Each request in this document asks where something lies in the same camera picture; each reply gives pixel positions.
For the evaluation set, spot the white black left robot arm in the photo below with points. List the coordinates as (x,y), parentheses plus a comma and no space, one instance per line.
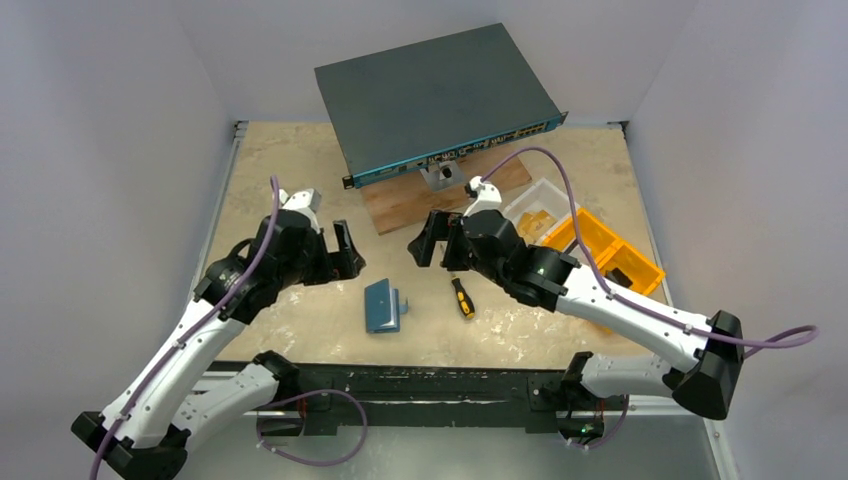
(150,429)

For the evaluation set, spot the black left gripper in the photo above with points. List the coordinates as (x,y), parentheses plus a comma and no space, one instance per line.
(342,264)

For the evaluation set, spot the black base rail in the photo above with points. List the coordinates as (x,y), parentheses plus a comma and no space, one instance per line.
(430,397)

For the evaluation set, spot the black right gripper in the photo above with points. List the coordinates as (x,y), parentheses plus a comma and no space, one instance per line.
(452,245)

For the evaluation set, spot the orange plastic divided bin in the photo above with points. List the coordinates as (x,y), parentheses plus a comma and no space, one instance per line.
(608,250)

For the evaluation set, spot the small grey metal bracket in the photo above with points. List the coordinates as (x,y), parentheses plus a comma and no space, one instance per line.
(443,175)

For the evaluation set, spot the blue card holder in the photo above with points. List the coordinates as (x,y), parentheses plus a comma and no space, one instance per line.
(383,308)

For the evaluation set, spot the aluminium frame rail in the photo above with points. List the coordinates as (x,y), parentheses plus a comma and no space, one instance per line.
(643,405)

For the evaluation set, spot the yellow black handled screwdriver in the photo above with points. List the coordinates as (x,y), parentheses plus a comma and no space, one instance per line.
(464,301)

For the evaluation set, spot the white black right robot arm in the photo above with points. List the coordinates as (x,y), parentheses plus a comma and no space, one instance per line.
(695,360)

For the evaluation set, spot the clear plastic bin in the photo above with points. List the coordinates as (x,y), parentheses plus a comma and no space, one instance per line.
(542,195)

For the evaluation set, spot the grey network switch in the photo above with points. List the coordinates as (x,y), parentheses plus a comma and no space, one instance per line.
(420,105)

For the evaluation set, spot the brown wooden board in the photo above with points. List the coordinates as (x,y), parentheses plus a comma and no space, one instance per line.
(407,199)

